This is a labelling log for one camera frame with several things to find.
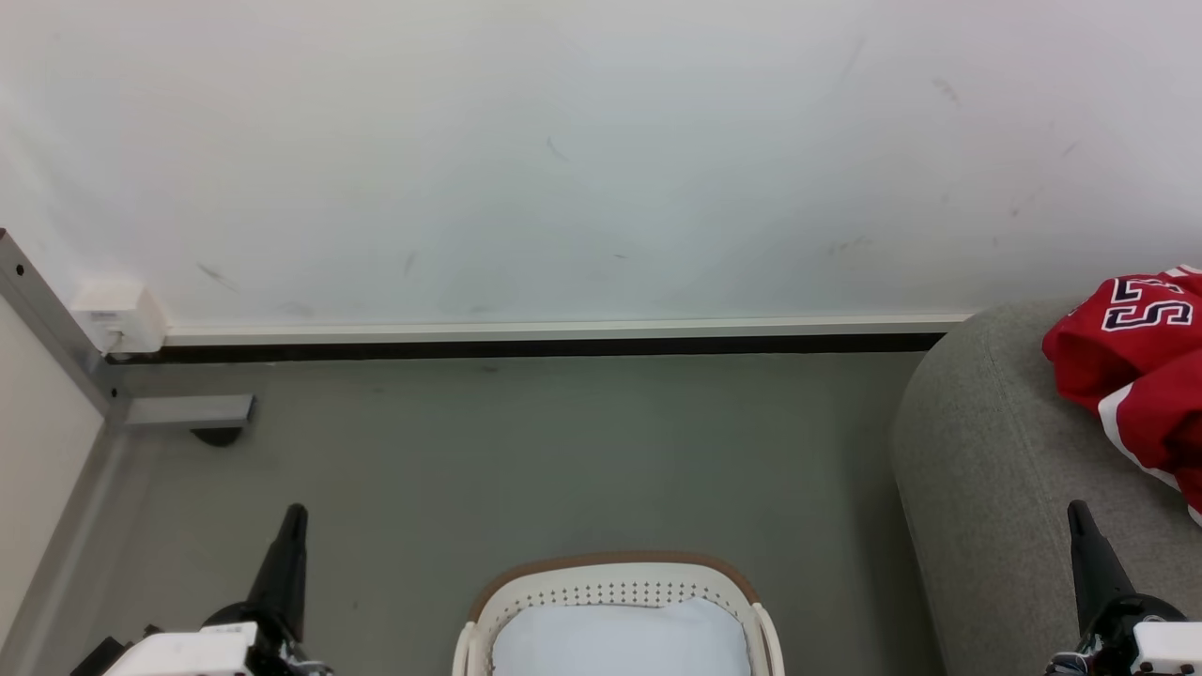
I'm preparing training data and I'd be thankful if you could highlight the beige partition panel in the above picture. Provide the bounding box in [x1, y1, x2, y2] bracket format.
[0, 299, 106, 649]

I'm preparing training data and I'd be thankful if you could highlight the white wall socket box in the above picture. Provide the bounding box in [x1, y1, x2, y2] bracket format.
[69, 281, 169, 357]

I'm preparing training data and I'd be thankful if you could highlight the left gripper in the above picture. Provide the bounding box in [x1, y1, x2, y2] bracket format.
[103, 503, 331, 676]

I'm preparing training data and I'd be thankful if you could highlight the red basketball jersey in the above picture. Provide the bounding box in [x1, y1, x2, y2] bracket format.
[1040, 266, 1202, 529]

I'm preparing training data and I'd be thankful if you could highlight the grey metal partition post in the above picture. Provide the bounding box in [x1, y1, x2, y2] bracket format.
[0, 228, 130, 425]

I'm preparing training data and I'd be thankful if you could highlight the grey metal foot bar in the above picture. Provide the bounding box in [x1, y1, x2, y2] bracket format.
[122, 393, 256, 431]

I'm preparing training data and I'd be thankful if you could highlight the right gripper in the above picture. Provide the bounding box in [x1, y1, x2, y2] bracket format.
[1045, 499, 1202, 676]

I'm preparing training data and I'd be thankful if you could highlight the white laundry basket brown rim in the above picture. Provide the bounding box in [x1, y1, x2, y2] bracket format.
[452, 551, 786, 676]

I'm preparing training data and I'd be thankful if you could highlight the grey fabric sofa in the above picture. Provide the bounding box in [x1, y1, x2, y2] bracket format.
[890, 298, 1202, 676]

